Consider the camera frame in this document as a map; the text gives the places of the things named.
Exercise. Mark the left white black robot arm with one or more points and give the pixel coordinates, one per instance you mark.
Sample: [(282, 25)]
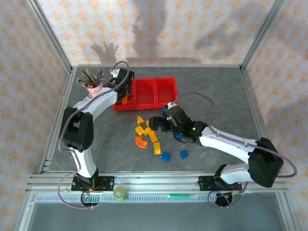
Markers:
[(77, 130)]

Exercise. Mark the green tape roll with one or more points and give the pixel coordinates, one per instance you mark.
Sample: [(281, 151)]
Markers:
[(120, 193)]

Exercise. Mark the blue lego block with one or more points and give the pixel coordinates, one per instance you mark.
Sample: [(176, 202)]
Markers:
[(178, 137), (184, 154), (165, 156), (164, 111)]

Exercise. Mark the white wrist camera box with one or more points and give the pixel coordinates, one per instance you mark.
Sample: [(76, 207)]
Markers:
[(115, 71), (171, 105)]

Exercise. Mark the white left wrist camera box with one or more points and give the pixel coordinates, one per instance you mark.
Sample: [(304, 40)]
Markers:
[(115, 71)]

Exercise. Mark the coloured pencil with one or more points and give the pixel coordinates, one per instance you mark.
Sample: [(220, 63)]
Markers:
[(97, 75), (90, 75), (100, 76), (87, 76), (83, 81)]

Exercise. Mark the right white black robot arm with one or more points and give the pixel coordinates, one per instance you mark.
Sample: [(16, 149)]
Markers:
[(262, 163)]

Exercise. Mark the pink mug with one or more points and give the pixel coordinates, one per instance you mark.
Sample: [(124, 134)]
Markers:
[(95, 89)]

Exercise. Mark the aluminium table end rail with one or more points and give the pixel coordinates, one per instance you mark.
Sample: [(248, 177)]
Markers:
[(156, 65)]

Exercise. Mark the aluminium frame post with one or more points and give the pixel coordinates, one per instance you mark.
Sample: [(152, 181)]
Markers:
[(260, 36), (51, 36)]

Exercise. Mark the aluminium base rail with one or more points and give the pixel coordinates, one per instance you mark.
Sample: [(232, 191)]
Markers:
[(156, 180)]

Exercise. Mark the orange curved lego piece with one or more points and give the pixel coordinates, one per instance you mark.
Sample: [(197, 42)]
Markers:
[(140, 143)]

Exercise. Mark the long yellow lego brick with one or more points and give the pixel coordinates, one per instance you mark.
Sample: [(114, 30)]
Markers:
[(157, 148), (153, 137)]

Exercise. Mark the aluminium table side rail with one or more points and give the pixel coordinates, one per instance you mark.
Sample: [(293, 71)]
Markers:
[(251, 96), (55, 120)]

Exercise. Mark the green marker pen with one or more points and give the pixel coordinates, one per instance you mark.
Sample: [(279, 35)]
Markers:
[(180, 196)]

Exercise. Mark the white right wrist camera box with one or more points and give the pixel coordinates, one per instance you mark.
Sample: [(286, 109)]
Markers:
[(171, 105)]

